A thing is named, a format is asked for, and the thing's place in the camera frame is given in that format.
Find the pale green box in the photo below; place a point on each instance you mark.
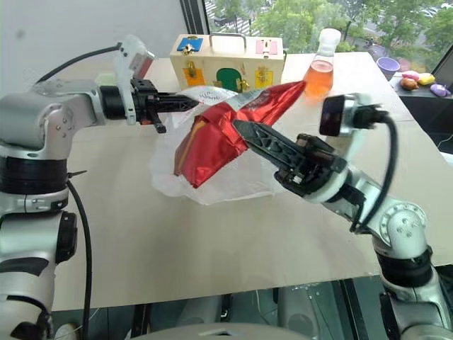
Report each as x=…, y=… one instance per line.
x=106, y=79

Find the purple toy eggplant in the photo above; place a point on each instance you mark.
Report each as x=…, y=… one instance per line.
x=440, y=89

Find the yellow toy food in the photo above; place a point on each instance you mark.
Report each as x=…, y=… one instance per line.
x=425, y=78

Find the black side table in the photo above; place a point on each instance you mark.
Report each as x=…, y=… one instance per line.
x=424, y=110

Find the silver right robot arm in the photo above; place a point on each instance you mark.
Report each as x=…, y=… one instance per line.
x=403, y=226

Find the brown toy onion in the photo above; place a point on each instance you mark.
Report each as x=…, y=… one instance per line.
x=409, y=84

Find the glass flask with orange liquid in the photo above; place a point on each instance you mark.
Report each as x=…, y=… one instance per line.
x=320, y=78

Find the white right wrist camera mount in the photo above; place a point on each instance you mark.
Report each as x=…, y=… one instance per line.
x=350, y=118

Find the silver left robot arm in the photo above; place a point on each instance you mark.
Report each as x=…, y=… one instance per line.
x=35, y=113

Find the purple plastic bowl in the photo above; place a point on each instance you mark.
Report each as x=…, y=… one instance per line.
x=387, y=66

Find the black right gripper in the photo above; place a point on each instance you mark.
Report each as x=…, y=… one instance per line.
x=315, y=166

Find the red plastic bag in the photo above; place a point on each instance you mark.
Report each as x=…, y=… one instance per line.
x=212, y=148

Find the black window frame post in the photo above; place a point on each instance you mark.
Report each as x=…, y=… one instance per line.
x=194, y=21

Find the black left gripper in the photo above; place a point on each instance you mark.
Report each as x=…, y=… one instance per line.
x=143, y=106

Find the pink toy food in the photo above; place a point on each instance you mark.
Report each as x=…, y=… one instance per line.
x=410, y=74

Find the white plastic bag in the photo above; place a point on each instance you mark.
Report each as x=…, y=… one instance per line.
x=240, y=182

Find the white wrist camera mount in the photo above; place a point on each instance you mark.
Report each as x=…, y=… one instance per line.
x=350, y=118
x=128, y=67

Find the grey rounded robot torso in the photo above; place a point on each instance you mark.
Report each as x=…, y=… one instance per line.
x=219, y=329

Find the black table leg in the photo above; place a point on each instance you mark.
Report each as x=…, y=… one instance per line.
x=351, y=308
x=141, y=322

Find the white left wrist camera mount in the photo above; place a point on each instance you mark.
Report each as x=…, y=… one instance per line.
x=128, y=67

